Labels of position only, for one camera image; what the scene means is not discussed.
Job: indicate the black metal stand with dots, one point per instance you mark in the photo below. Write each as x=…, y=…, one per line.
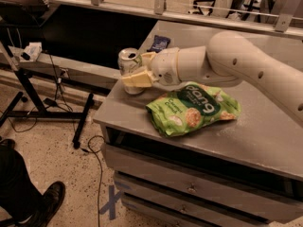
x=42, y=111

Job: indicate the white power adapter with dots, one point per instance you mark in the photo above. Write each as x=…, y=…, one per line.
x=31, y=52

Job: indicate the black shoe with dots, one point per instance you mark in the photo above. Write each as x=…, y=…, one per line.
x=51, y=202

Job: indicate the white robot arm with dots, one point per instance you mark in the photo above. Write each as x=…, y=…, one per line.
x=227, y=60

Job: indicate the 7up soda can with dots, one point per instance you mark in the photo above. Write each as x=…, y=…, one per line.
x=129, y=59

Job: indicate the grey drawer cabinet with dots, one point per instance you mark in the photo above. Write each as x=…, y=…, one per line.
x=244, y=173

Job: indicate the green snack chip bag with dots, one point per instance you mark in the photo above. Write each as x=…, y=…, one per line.
x=190, y=108

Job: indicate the dark blue snack bar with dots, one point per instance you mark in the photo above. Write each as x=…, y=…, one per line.
x=159, y=43

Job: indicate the black trouser leg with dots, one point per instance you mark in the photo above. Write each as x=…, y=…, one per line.
x=18, y=196

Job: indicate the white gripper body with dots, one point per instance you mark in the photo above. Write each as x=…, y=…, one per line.
x=165, y=66

